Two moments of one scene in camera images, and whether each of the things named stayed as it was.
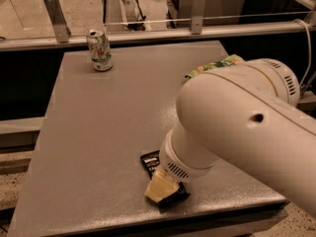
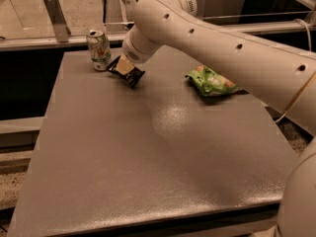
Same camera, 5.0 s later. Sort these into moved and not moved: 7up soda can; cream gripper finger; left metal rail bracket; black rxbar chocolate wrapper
Moved: black rxbar chocolate wrapper; cream gripper finger
Not moved: 7up soda can; left metal rail bracket
